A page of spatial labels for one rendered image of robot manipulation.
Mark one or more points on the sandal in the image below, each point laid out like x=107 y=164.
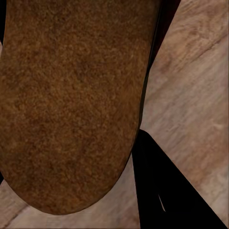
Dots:
x=73 y=79

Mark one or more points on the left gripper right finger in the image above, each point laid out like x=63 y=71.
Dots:
x=166 y=199

